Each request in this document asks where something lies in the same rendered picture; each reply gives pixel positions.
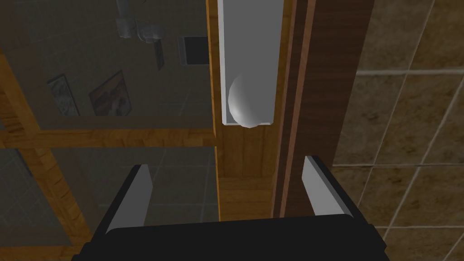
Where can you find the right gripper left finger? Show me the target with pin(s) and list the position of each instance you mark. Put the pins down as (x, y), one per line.
(135, 197)

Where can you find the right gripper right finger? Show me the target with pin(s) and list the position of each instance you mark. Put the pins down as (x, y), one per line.
(322, 188)

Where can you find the wooden glazed door leaf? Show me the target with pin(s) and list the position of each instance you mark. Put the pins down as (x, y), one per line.
(239, 159)

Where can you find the grey ball door knob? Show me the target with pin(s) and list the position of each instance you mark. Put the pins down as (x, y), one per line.
(248, 105)

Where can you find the orange framed wall picture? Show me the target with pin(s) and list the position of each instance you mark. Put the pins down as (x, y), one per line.
(111, 96)

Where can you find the pale framed wall picture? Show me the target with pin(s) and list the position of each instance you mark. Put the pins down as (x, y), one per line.
(63, 95)

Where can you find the black wall panel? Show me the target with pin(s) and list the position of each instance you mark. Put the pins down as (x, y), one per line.
(194, 50)

